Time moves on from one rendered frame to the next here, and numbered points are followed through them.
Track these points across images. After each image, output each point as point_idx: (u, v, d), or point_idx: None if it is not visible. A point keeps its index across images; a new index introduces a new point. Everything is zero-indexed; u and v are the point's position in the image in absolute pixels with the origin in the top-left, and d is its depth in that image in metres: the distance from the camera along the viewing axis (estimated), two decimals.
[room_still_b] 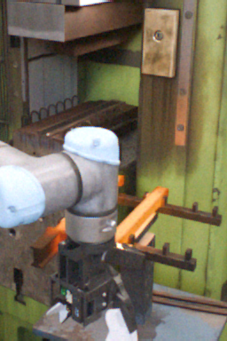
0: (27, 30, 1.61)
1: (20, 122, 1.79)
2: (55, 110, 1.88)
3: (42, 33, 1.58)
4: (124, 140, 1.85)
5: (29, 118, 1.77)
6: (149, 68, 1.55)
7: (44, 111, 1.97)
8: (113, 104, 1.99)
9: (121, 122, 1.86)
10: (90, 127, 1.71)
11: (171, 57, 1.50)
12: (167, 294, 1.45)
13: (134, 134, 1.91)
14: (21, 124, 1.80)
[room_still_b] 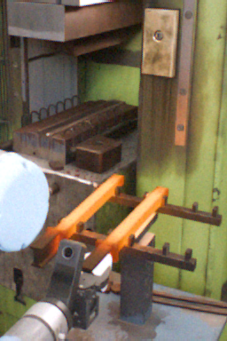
0: (27, 30, 1.61)
1: (20, 122, 1.79)
2: (55, 110, 1.88)
3: (42, 33, 1.58)
4: (124, 140, 1.85)
5: (29, 118, 1.77)
6: (149, 68, 1.55)
7: (44, 111, 1.97)
8: (113, 104, 1.99)
9: (121, 122, 1.86)
10: (90, 127, 1.71)
11: (171, 57, 1.50)
12: (167, 294, 1.45)
13: (134, 134, 1.91)
14: (21, 124, 1.80)
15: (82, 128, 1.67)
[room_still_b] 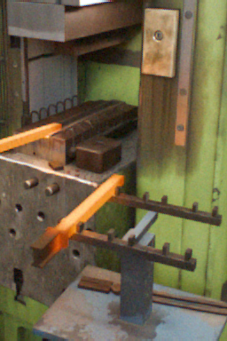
0: (27, 30, 1.61)
1: (20, 122, 1.79)
2: (55, 110, 1.88)
3: (42, 33, 1.58)
4: (124, 140, 1.85)
5: (29, 118, 1.77)
6: (149, 68, 1.55)
7: (44, 111, 1.97)
8: (113, 104, 1.99)
9: (121, 122, 1.86)
10: (90, 127, 1.71)
11: (171, 57, 1.50)
12: (167, 294, 1.45)
13: (134, 134, 1.91)
14: (21, 124, 1.80)
15: (82, 128, 1.67)
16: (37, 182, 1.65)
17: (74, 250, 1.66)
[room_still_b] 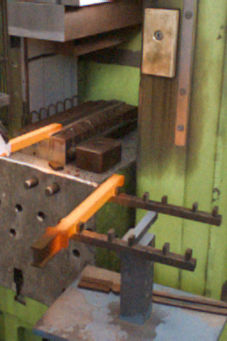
0: (27, 30, 1.61)
1: (20, 122, 1.79)
2: (55, 110, 1.88)
3: (42, 33, 1.58)
4: (124, 140, 1.85)
5: (29, 118, 1.77)
6: (149, 68, 1.55)
7: (44, 111, 1.97)
8: (113, 104, 1.99)
9: (121, 122, 1.86)
10: (90, 127, 1.71)
11: (171, 57, 1.50)
12: (167, 294, 1.45)
13: (134, 134, 1.91)
14: (21, 124, 1.80)
15: (82, 128, 1.67)
16: (37, 182, 1.65)
17: (74, 250, 1.66)
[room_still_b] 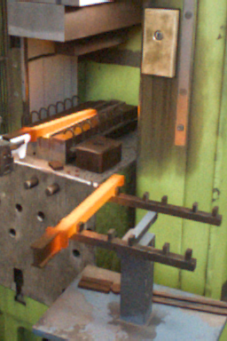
0: (27, 30, 1.61)
1: (20, 122, 1.79)
2: (55, 110, 1.88)
3: (42, 33, 1.58)
4: (124, 140, 1.85)
5: (29, 118, 1.77)
6: (149, 68, 1.55)
7: (44, 111, 1.97)
8: (113, 104, 1.99)
9: (121, 122, 1.86)
10: (90, 127, 1.71)
11: (171, 57, 1.50)
12: (167, 294, 1.45)
13: (134, 134, 1.91)
14: (21, 124, 1.80)
15: (82, 128, 1.67)
16: (37, 182, 1.65)
17: (74, 250, 1.66)
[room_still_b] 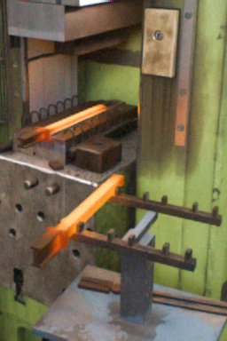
0: (27, 30, 1.61)
1: (20, 122, 1.79)
2: (55, 110, 1.88)
3: (42, 33, 1.58)
4: (124, 140, 1.85)
5: (29, 118, 1.77)
6: (149, 68, 1.55)
7: (44, 111, 1.97)
8: (113, 104, 1.99)
9: (121, 122, 1.86)
10: (90, 127, 1.71)
11: (171, 57, 1.50)
12: (167, 294, 1.45)
13: (134, 134, 1.91)
14: (21, 124, 1.80)
15: (82, 128, 1.67)
16: (37, 182, 1.65)
17: (74, 250, 1.66)
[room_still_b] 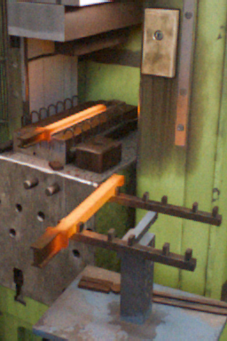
0: (27, 30, 1.61)
1: (20, 122, 1.79)
2: (55, 110, 1.88)
3: (42, 33, 1.58)
4: (124, 140, 1.85)
5: (29, 118, 1.77)
6: (149, 68, 1.55)
7: (44, 111, 1.97)
8: (113, 104, 1.99)
9: (121, 122, 1.86)
10: (90, 127, 1.71)
11: (171, 57, 1.50)
12: (167, 294, 1.45)
13: (134, 134, 1.91)
14: (21, 124, 1.80)
15: (82, 128, 1.67)
16: (37, 182, 1.65)
17: (74, 250, 1.66)
